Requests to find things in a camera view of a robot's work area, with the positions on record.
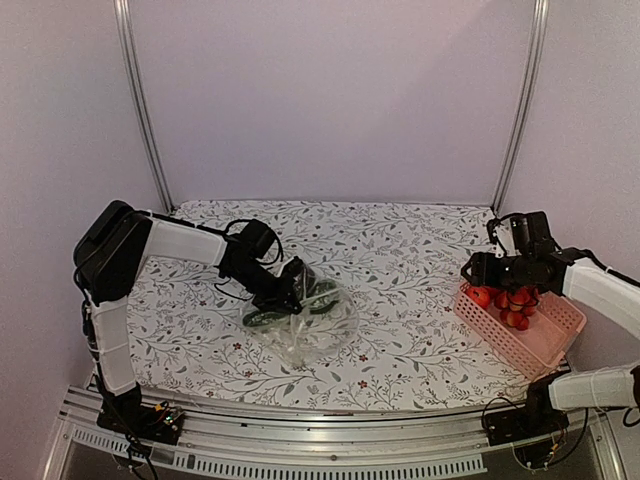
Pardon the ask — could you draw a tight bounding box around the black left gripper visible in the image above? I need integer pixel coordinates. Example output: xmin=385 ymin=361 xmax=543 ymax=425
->
xmin=228 ymin=261 xmax=304 ymax=316

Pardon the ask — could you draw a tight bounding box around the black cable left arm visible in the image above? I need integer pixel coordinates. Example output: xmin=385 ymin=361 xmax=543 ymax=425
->
xmin=222 ymin=217 xmax=284 ymax=266

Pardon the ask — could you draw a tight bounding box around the aluminium frame post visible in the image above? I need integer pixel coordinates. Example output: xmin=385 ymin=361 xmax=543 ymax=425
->
xmin=113 ymin=0 xmax=175 ymax=213
xmin=491 ymin=0 xmax=550 ymax=213

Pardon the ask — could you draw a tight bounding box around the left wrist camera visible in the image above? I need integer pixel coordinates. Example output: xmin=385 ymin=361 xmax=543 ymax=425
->
xmin=280 ymin=256 xmax=317 ymax=295

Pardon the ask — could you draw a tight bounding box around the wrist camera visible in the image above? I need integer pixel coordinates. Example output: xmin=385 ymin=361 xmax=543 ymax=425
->
xmin=486 ymin=211 xmax=556 ymax=258
xmin=280 ymin=256 xmax=317 ymax=295

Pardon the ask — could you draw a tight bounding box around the pink perforated plastic basket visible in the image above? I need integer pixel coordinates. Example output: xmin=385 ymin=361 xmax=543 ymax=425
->
xmin=454 ymin=282 xmax=587 ymax=380

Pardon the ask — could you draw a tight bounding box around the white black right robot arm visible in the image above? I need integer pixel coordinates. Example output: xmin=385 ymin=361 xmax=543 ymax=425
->
xmin=454 ymin=211 xmax=639 ymax=444

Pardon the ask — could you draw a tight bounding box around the green fake leafy vegetable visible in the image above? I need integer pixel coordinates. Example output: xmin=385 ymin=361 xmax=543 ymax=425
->
xmin=242 ymin=279 xmax=339 ymax=329

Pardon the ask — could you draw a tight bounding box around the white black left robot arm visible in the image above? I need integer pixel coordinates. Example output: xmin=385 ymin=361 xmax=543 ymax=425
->
xmin=72 ymin=200 xmax=314 ymax=434

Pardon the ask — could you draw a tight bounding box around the aluminium front rail base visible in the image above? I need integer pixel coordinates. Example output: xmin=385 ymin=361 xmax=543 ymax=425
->
xmin=43 ymin=386 xmax=639 ymax=479

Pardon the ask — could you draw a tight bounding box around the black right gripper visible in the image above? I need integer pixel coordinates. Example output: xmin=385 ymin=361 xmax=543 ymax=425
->
xmin=461 ymin=252 xmax=534 ymax=291

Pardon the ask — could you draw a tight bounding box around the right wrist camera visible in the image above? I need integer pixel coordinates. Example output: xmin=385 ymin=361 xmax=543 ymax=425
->
xmin=486 ymin=211 xmax=556 ymax=258

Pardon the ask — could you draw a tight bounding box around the aluminium frame post right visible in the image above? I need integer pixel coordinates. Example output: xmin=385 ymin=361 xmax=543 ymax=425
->
xmin=491 ymin=0 xmax=550 ymax=213

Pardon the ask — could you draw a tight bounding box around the clear polka dot zip bag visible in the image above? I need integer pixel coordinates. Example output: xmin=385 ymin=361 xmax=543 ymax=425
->
xmin=239 ymin=273 xmax=360 ymax=368

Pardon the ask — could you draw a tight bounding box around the aluminium frame post left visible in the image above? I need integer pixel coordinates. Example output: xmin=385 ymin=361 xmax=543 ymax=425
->
xmin=113 ymin=0 xmax=175 ymax=213

